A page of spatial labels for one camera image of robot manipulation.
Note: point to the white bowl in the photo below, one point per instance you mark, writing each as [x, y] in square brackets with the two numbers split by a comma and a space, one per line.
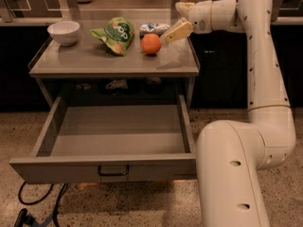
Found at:
[65, 32]

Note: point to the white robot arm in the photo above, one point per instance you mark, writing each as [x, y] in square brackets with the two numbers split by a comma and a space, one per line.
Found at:
[229, 154]

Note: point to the black drawer handle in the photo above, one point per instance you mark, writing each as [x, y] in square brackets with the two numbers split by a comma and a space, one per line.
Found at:
[113, 171]

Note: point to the grey metal cabinet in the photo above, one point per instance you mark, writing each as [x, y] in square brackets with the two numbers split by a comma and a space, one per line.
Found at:
[89, 59]

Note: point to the orange fruit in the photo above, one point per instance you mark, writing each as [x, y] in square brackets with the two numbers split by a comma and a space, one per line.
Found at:
[151, 44]

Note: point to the silver blue snack packet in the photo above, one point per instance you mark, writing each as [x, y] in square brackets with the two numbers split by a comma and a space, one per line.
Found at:
[153, 28]

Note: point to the black plug on floor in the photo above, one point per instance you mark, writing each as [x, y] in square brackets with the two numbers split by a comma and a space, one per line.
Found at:
[23, 218]

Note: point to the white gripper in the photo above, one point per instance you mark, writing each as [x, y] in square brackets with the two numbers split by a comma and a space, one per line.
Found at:
[199, 17]

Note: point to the grey open top drawer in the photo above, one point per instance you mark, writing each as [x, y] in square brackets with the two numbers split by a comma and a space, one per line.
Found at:
[155, 141]

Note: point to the green chip bag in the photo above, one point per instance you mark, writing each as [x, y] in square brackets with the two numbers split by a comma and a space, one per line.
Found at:
[117, 35]

